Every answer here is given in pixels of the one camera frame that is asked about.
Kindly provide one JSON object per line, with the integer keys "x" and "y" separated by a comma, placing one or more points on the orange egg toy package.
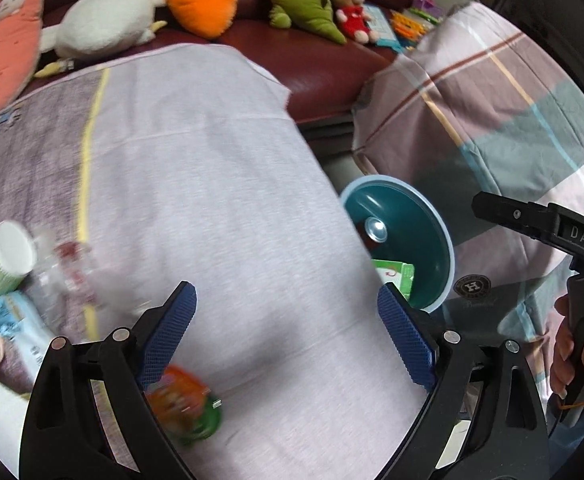
{"x": 187, "y": 400}

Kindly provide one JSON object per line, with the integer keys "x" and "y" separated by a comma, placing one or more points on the clear plastic wrapper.
{"x": 67, "y": 270}

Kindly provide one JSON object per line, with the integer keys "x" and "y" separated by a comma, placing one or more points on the teal trash bin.
{"x": 412, "y": 230}

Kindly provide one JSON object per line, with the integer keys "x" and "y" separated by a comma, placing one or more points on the dark red leather sofa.
{"x": 322, "y": 60}

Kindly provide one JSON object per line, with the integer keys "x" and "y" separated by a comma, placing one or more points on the green and white wrapper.
{"x": 397, "y": 272}

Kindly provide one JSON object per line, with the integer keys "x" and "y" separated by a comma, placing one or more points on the green and white paper cup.
{"x": 2, "y": 260}

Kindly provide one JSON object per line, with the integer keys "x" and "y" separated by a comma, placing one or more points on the light blue card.
{"x": 386, "y": 25}

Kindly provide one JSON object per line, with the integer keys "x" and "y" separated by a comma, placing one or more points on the plaid blanket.
{"x": 497, "y": 110}

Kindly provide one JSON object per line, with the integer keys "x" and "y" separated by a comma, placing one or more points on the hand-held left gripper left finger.
{"x": 167, "y": 330}

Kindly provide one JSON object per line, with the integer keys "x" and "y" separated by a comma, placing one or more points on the grey and lilac cloth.
{"x": 212, "y": 185}

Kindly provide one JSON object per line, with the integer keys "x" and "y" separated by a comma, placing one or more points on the brown teddy bear red shirt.
{"x": 354, "y": 15}

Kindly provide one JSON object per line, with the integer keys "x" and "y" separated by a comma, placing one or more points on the light blue packet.
{"x": 17, "y": 320}

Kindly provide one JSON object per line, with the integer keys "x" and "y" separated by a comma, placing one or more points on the colourful toy packets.
{"x": 417, "y": 17}

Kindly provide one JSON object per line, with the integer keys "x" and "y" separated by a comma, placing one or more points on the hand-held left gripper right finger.
{"x": 403, "y": 330}

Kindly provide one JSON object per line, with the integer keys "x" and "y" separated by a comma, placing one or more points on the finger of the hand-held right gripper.
{"x": 514, "y": 215}

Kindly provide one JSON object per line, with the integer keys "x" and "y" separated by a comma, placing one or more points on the pink carrot plush toy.
{"x": 9, "y": 45}

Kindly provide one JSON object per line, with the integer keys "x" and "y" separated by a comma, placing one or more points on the white rabbit plush toy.
{"x": 102, "y": 20}

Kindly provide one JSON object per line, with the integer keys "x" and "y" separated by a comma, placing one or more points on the person's right hand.
{"x": 564, "y": 340}

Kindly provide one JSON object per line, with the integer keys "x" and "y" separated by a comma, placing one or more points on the green dinosaur plush toy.
{"x": 302, "y": 0}

